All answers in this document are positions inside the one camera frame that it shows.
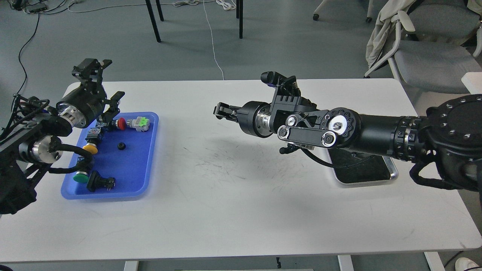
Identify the green push button switch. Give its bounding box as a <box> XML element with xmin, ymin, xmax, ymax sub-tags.
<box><xmin>72</xmin><ymin>158</ymin><xmax>95</xmax><ymax>184</ymax></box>

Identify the red push button switch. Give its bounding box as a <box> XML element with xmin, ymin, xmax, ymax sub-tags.
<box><xmin>95</xmin><ymin>118</ymin><xmax>127</xmax><ymax>133</ymax></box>

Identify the white cable on floor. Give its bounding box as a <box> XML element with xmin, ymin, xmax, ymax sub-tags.
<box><xmin>172</xmin><ymin>0</ymin><xmax>236</xmax><ymax>81</ymax></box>

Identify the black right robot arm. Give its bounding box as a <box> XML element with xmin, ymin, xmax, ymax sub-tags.
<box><xmin>213</xmin><ymin>72</ymin><xmax>482</xmax><ymax>192</ymax></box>

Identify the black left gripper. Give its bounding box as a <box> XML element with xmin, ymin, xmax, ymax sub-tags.
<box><xmin>56</xmin><ymin>58</ymin><xmax>125</xmax><ymax>128</ymax></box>

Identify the black square button switch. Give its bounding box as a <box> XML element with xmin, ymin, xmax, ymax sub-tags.
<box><xmin>86</xmin><ymin>170</ymin><xmax>116</xmax><ymax>192</ymax></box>

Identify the green grey switch part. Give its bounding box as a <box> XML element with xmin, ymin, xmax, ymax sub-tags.
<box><xmin>126</xmin><ymin>116</ymin><xmax>150</xmax><ymax>132</ymax></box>

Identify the white side table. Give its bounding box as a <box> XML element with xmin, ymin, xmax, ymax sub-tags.
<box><xmin>461</xmin><ymin>72</ymin><xmax>482</xmax><ymax>94</ymax></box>

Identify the silver metal tray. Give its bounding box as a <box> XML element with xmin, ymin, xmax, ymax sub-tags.
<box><xmin>327</xmin><ymin>149</ymin><xmax>399</xmax><ymax>187</ymax></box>

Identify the grey office chair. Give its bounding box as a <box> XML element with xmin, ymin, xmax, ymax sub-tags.
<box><xmin>365</xmin><ymin>0</ymin><xmax>481</xmax><ymax>94</ymax></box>

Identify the yellow push button switch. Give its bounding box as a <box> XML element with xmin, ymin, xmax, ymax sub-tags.
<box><xmin>82</xmin><ymin>128</ymin><xmax>104</xmax><ymax>155</ymax></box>

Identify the white shoe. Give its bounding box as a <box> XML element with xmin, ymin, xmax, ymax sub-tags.
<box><xmin>455</xmin><ymin>257</ymin><xmax>482</xmax><ymax>271</ymax></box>

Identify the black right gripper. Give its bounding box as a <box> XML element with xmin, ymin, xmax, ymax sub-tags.
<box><xmin>213</xmin><ymin>101</ymin><xmax>272</xmax><ymax>138</ymax></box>

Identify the blue plastic tray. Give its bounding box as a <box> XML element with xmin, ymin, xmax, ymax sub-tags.
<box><xmin>61</xmin><ymin>112</ymin><xmax>159</xmax><ymax>199</ymax></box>

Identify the beige jacket on chair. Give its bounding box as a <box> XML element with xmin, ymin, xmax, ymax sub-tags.
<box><xmin>365</xmin><ymin>0</ymin><xmax>415</xmax><ymax>67</ymax></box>

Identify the black table leg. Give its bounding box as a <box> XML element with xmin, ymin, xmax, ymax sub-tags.
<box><xmin>145</xmin><ymin>0</ymin><xmax>164</xmax><ymax>43</ymax></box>
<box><xmin>235</xmin><ymin>0</ymin><xmax>243</xmax><ymax>39</ymax></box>

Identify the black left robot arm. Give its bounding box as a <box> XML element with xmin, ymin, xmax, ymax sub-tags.
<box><xmin>0</xmin><ymin>58</ymin><xmax>127</xmax><ymax>215</ymax></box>

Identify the black cable on floor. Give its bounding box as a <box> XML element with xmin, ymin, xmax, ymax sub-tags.
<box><xmin>8</xmin><ymin>0</ymin><xmax>49</xmax><ymax>98</ymax></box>

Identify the black table leg right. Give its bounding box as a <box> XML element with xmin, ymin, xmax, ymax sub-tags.
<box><xmin>235</xmin><ymin>0</ymin><xmax>243</xmax><ymax>39</ymax></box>

